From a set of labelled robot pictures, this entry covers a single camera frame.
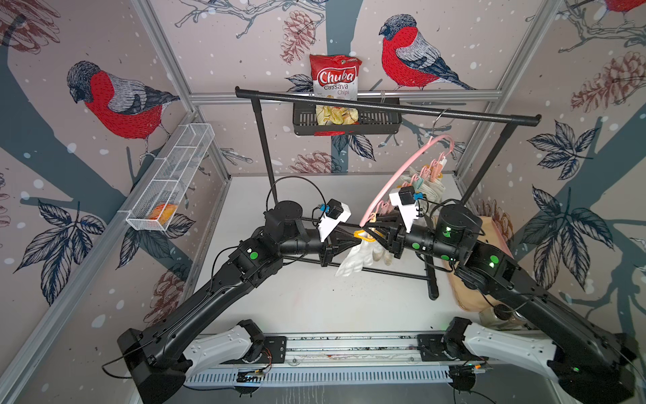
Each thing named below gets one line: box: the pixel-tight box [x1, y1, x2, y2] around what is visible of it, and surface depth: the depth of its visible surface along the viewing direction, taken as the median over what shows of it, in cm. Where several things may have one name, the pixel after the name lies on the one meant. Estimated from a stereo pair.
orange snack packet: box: [148, 203, 179, 225], surface depth 68 cm
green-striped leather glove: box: [400, 164, 445, 213], surface depth 73 cm
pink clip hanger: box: [359, 108, 456, 229], surface depth 51 cm
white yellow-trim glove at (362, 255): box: [334, 229, 393, 277], surface depth 66 cm
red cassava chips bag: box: [309, 53, 363, 137], surface depth 84 cm
